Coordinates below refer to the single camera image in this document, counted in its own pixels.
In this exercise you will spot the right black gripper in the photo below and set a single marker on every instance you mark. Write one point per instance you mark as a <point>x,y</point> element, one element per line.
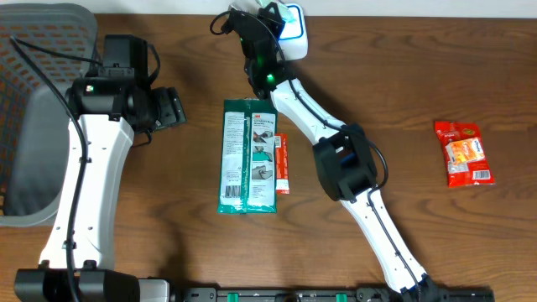
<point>277,23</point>

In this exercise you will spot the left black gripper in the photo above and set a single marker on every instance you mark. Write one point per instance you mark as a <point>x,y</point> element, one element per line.
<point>170,107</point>

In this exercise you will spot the white green snack packet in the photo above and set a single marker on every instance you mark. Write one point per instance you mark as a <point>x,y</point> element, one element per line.
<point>248,165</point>

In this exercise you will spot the small red snack packet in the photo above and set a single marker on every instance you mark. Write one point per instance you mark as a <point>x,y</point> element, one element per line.
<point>282,164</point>

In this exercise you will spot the large red snack bag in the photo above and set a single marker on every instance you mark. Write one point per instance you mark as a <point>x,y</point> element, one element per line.
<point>473,173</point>

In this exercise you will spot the small orange snack packet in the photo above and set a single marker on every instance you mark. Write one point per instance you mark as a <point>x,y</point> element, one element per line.
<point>465,151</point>

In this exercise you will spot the light green snack packet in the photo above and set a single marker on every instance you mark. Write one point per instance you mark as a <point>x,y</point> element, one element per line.
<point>252,6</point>

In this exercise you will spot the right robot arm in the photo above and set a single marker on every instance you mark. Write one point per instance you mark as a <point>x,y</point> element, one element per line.
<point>344,157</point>

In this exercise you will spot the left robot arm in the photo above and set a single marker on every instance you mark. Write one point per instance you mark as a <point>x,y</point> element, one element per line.
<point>77,262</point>

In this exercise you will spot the white barcode scanner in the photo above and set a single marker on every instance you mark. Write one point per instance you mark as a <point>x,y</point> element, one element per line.
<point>293,39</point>

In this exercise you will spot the grey plastic mesh basket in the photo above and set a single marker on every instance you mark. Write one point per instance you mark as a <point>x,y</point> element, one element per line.
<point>61,40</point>

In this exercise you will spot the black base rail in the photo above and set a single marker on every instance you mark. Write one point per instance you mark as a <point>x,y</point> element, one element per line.
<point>335,295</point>

